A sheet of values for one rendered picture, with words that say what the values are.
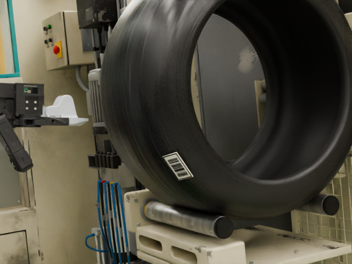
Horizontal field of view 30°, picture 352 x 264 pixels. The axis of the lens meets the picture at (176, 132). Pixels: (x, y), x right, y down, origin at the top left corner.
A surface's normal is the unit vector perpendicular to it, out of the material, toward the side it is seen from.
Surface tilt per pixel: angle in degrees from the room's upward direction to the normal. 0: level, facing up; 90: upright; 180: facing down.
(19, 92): 90
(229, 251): 90
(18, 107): 90
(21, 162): 89
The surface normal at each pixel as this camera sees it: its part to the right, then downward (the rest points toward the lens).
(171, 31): -0.29, -0.27
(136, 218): 0.47, 0.00
